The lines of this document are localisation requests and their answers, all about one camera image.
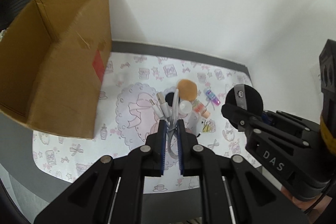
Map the white usb cable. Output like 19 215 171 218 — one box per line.
148 88 182 160

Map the white clear plastic case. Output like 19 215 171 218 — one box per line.
186 112 206 137

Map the pink clear bottle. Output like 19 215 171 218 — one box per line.
192 100 211 119

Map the yellow binder clip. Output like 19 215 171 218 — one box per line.
202 120 216 133

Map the orange makeup sponge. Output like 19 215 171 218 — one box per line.
177 79 198 101

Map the purple blue tube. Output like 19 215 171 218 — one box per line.
205 89 221 106

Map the pink heart keychain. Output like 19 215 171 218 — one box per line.
185 128 196 136

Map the small black powder puff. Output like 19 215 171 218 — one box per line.
165 92 174 107

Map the person right hand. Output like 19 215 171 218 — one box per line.
281 186 315 210

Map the white patterned desk mat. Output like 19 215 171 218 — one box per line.
32 52 260 182

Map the brown cardboard box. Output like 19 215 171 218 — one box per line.
1 0 112 139

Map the white side wall socket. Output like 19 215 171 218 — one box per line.
310 63 321 90

